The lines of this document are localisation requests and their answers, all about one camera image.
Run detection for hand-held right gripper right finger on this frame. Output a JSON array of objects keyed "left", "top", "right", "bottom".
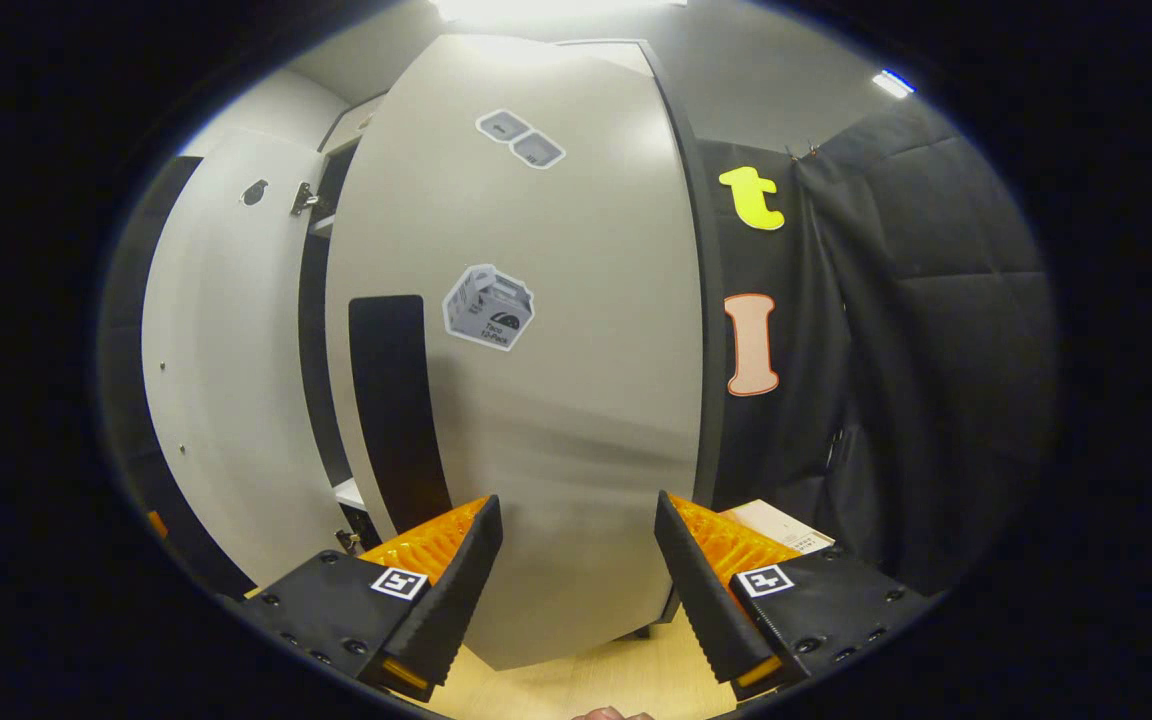
[{"left": 652, "top": 491, "right": 939, "bottom": 704}]

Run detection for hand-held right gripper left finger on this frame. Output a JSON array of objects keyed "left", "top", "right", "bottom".
[{"left": 239, "top": 494, "right": 505, "bottom": 704}]

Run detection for white shoe cabinet door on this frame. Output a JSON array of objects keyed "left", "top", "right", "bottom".
[
  {"left": 140, "top": 129, "right": 358, "bottom": 593},
  {"left": 324, "top": 34, "right": 708, "bottom": 672}
]

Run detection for white shoe cabinet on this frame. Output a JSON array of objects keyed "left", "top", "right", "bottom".
[{"left": 296, "top": 38, "right": 733, "bottom": 641}]

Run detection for cream cover book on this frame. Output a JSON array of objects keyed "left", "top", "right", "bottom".
[{"left": 720, "top": 499, "right": 838, "bottom": 557}]

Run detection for black backdrop cloth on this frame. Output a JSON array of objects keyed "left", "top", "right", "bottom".
[{"left": 700, "top": 139, "right": 853, "bottom": 561}]

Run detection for large ceiling light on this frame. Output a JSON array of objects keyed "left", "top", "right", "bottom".
[{"left": 435, "top": 0, "right": 688, "bottom": 27}]

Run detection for black door handle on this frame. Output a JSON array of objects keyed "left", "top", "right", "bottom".
[{"left": 348, "top": 294, "right": 455, "bottom": 535}]

